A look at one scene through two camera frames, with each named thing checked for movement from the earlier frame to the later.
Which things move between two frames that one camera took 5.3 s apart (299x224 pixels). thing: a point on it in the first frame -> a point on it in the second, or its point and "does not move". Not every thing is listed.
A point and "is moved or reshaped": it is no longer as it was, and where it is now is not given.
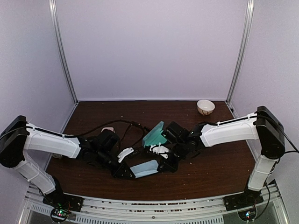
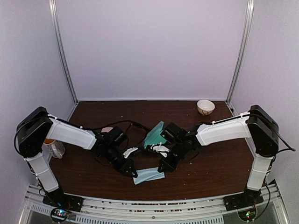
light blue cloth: (145, 169) is moved or reshaped
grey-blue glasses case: (154, 137) does not move
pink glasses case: (110, 128) does not move
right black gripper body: (174, 165) does not move
